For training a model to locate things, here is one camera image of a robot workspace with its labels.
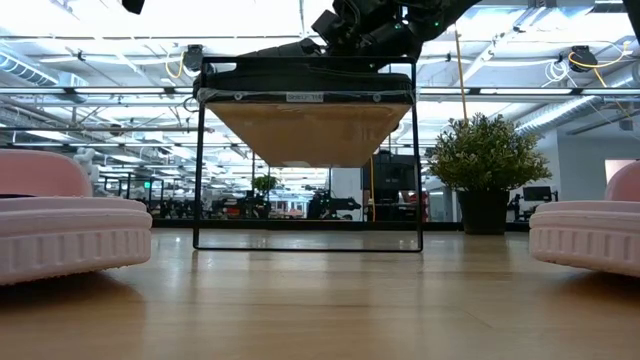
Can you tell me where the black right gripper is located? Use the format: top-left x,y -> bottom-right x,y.
332,0 -> 421,58

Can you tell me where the black slide sandal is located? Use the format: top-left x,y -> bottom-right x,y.
192,40 -> 416,105

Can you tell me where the pink slide sandal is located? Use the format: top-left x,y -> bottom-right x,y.
0,148 -> 154,287
528,159 -> 640,279

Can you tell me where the black background cabinet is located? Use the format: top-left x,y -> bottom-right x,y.
374,151 -> 419,222

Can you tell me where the small green potted plant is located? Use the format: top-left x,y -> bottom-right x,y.
428,111 -> 554,236

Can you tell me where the green background plant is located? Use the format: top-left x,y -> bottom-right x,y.
251,174 -> 280,197

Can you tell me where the black background monitor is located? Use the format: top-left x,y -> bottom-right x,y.
521,185 -> 553,203

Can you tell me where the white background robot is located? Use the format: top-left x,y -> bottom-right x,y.
73,147 -> 101,184

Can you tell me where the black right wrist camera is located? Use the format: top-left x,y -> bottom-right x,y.
310,8 -> 347,45

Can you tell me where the wooden shelf with black frame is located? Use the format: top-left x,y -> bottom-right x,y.
192,54 -> 424,254

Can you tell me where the black hanging cable reel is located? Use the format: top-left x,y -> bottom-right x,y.
182,43 -> 206,72
568,44 -> 593,74

